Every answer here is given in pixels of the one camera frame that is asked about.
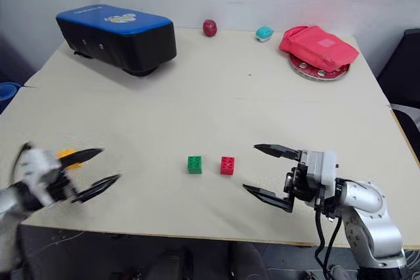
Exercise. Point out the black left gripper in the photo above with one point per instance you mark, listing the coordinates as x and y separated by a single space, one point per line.
60 185

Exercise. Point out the red fabric pouch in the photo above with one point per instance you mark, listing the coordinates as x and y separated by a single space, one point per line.
316 48

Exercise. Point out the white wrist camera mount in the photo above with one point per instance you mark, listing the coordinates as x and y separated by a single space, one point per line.
34 168
328 168

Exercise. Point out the round silver and red plate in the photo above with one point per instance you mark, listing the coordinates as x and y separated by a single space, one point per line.
311 74

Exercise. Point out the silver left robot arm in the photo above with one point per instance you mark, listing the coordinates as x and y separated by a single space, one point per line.
6 201

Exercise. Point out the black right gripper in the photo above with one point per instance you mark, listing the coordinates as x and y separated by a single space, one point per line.
303 185

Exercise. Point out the green toy brick cube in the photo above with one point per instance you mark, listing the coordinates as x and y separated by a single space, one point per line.
195 165

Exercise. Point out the yellow toy brick cube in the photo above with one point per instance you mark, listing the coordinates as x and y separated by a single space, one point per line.
65 153

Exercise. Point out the blue and black padded case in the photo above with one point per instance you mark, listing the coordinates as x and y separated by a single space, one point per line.
115 37

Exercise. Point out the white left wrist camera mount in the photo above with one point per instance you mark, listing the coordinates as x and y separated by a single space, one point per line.
34 168

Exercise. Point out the small teal and white gadget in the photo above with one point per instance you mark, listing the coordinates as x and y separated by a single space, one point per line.
264 33

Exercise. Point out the black chair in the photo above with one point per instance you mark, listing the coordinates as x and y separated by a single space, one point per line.
403 70

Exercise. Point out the blue round container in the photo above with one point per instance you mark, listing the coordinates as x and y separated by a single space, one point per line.
7 94

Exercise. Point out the red toy brick cube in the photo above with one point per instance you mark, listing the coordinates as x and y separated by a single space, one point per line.
227 166

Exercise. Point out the dark red round fruit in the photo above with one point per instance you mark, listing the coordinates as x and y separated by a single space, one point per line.
210 28

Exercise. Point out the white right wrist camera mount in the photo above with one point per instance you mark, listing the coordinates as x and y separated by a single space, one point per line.
328 168

